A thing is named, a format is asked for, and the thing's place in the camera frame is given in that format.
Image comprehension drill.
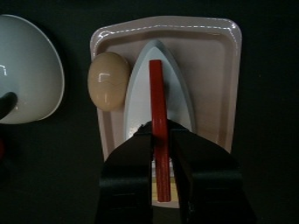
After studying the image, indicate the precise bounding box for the beige toy egg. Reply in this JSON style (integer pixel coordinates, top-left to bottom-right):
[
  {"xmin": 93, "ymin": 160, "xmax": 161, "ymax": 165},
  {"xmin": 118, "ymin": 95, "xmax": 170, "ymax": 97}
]
[{"xmin": 87, "ymin": 51, "xmax": 133, "ymax": 113}]

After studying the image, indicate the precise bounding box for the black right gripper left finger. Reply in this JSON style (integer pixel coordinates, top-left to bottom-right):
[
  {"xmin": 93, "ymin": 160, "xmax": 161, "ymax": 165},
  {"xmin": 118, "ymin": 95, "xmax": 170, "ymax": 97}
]
[{"xmin": 94, "ymin": 122, "xmax": 155, "ymax": 224}]

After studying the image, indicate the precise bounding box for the pale pink plastic tray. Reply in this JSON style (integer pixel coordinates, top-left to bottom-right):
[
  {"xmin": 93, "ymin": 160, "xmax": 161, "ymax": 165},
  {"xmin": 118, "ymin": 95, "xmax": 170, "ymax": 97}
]
[{"xmin": 89, "ymin": 15, "xmax": 243, "ymax": 209}]

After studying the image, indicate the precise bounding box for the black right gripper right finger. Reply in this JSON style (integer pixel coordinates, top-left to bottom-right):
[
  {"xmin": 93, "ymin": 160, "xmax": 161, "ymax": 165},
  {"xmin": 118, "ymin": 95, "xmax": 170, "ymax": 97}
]
[{"xmin": 166, "ymin": 119, "xmax": 258, "ymax": 224}]

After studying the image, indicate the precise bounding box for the grey toy bowl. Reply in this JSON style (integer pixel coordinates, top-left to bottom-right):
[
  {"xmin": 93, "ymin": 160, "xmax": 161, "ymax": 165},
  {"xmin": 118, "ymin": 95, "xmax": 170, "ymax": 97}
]
[{"xmin": 0, "ymin": 13, "xmax": 66, "ymax": 125}]

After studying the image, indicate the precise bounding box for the white toy iron red handle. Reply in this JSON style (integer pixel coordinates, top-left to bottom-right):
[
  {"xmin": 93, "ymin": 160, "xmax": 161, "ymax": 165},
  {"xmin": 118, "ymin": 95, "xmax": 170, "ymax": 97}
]
[{"xmin": 123, "ymin": 38, "xmax": 198, "ymax": 209}]

